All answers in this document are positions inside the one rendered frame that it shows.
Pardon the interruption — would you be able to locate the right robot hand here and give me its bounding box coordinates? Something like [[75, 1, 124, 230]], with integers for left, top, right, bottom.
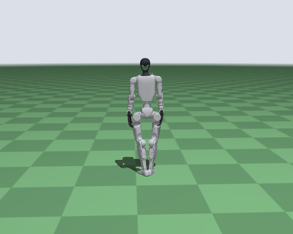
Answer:
[[157, 110, 164, 126]]

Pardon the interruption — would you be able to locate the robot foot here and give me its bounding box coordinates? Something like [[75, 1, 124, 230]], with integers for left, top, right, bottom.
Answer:
[[137, 169, 149, 176], [148, 168, 157, 175]]

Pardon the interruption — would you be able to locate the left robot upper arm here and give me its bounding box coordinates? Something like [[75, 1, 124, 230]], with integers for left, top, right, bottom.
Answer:
[[129, 77, 137, 99]]

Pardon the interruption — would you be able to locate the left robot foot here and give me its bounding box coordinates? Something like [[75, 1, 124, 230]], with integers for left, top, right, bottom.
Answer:
[[137, 169, 149, 176]]

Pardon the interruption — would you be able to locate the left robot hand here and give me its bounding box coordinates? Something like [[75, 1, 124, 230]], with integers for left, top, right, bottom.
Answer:
[[127, 111, 133, 128]]

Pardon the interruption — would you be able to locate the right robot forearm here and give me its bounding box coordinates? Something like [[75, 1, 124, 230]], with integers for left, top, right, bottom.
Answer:
[[158, 93, 164, 113]]

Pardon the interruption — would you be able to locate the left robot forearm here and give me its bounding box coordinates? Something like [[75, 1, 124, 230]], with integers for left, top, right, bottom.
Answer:
[[127, 94, 134, 114]]

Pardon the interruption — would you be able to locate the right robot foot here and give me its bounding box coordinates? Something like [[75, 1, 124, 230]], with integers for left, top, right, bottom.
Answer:
[[148, 168, 157, 175]]

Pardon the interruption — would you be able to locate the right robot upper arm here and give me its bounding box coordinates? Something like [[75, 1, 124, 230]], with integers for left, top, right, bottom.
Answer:
[[155, 76, 162, 98]]

